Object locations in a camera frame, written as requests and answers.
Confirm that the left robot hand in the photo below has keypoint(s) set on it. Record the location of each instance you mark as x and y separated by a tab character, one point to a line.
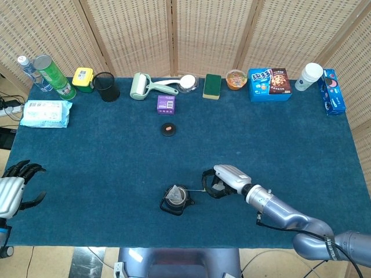
10	194

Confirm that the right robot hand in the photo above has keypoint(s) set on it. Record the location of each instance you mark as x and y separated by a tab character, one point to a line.
232	178

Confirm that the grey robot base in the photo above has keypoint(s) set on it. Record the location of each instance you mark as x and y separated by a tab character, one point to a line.
179	263

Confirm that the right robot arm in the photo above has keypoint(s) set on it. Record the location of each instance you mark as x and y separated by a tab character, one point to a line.
275	204

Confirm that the black teapot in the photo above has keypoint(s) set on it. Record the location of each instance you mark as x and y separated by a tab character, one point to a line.
176	208

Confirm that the black teapot lid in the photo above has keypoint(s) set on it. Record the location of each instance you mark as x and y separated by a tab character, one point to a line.
168	129

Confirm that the white power strip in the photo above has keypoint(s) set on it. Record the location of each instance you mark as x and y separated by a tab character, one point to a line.
11	110

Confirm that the wet wipes pack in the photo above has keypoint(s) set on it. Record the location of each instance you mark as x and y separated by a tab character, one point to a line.
45	114

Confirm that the yellow green sponge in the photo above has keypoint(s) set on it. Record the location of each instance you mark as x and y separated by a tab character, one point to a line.
211	87

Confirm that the blue table cloth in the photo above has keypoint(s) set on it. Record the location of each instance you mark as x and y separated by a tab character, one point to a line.
101	162

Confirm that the small purple box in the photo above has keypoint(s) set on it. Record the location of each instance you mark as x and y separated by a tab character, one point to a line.
166	105

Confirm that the orange jelly cup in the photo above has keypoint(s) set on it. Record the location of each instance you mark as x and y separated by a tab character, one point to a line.
236	79

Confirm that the white round dish brush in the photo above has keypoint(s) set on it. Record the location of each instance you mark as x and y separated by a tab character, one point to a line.
187	82

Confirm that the clear water bottle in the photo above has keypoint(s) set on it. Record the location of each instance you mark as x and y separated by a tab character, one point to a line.
29	71

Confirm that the green cylindrical can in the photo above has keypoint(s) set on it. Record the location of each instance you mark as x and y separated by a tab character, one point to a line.
55	75

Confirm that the stack of paper cups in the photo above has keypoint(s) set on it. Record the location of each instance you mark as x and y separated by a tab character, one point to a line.
308	76

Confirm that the blue sandwich cookie box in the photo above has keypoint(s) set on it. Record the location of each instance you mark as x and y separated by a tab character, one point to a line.
331	92

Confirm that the green container yellow lid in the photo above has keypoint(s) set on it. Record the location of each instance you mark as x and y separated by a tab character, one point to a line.
83	79

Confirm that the black mesh pen holder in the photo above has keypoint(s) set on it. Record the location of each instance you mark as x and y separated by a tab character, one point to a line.
107	88

